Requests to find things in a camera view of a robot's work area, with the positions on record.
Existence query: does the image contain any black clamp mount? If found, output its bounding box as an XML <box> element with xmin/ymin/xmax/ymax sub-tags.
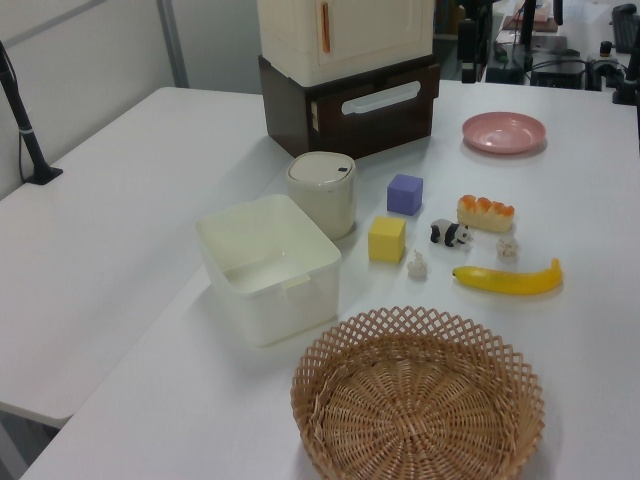
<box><xmin>612</xmin><ymin>49</ymin><xmax>640</xmax><ymax>106</ymax></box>

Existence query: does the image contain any purple foam cube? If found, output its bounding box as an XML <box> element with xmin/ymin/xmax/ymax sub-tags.
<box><xmin>386</xmin><ymin>173</ymin><xmax>425</xmax><ymax>217</ymax></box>

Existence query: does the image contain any yellow toy banana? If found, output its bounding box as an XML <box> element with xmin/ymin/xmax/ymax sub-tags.
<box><xmin>452</xmin><ymin>257</ymin><xmax>564</xmax><ymax>295</ymax></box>

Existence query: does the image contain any woven wicker basket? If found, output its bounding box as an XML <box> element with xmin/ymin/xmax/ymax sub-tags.
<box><xmin>291</xmin><ymin>305</ymin><xmax>546</xmax><ymax>480</ymax></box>

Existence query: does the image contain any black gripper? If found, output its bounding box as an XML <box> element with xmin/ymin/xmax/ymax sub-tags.
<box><xmin>457</xmin><ymin>18</ymin><xmax>490</xmax><ymax>84</ymax></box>

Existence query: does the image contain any black and white panda figure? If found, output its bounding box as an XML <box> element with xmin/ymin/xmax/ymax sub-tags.
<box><xmin>429</xmin><ymin>218</ymin><xmax>474</xmax><ymax>249</ymax></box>

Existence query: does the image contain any brown drawer box, white handle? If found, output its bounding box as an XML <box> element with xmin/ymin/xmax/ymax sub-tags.
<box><xmin>257</xmin><ymin>53</ymin><xmax>442</xmax><ymax>160</ymax></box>

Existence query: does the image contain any toy bread with orange glaze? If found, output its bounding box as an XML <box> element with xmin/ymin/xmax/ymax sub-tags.
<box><xmin>456</xmin><ymin>194</ymin><xmax>516</xmax><ymax>234</ymax></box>

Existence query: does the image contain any pink plastic plate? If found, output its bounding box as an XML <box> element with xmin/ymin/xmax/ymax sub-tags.
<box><xmin>461</xmin><ymin>112</ymin><xmax>547</xmax><ymax>154</ymax></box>

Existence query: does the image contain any yellow foam cube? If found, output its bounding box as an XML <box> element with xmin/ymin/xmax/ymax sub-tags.
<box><xmin>367</xmin><ymin>215</ymin><xmax>406</xmax><ymax>263</ymax></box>

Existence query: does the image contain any small beige lidded trash can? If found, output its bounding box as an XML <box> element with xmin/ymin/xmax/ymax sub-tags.
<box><xmin>285</xmin><ymin>151</ymin><xmax>359</xmax><ymax>240</ymax></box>

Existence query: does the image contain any black camera stand pole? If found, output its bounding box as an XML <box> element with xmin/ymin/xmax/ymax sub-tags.
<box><xmin>0</xmin><ymin>39</ymin><xmax>65</xmax><ymax>186</ymax></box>

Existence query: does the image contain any black electronics box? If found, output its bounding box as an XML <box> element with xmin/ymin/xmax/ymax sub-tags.
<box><xmin>530</xmin><ymin>59</ymin><xmax>604</xmax><ymax>92</ymax></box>

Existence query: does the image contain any cream cabinet with orange handle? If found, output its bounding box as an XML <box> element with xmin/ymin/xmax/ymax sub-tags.
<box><xmin>256</xmin><ymin>0</ymin><xmax>435</xmax><ymax>86</ymax></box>

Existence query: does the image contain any cream plastic storage box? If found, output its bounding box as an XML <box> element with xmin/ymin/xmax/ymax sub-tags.
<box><xmin>194</xmin><ymin>193</ymin><xmax>344</xmax><ymax>349</ymax></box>

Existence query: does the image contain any black keyboard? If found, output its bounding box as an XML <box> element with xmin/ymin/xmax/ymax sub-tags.
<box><xmin>610</xmin><ymin>3</ymin><xmax>637</xmax><ymax>51</ymax></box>

